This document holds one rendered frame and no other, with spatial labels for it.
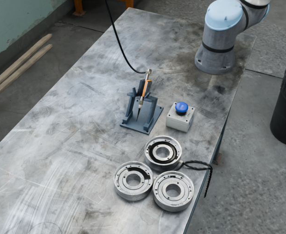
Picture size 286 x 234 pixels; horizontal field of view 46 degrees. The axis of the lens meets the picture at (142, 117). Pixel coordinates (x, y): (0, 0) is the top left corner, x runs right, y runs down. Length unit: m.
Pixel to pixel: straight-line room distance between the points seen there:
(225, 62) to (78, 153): 0.62
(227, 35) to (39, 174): 0.75
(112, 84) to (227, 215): 0.97
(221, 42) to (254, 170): 1.00
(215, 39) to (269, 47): 1.80
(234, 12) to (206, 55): 0.18
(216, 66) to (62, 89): 0.56
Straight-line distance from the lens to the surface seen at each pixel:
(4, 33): 2.72
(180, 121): 1.02
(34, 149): 1.04
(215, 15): 1.18
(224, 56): 1.24
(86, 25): 3.10
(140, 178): 0.91
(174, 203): 0.87
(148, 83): 0.99
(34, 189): 0.96
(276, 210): 1.92
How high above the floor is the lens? 1.58
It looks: 46 degrees down
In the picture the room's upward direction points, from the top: straight up
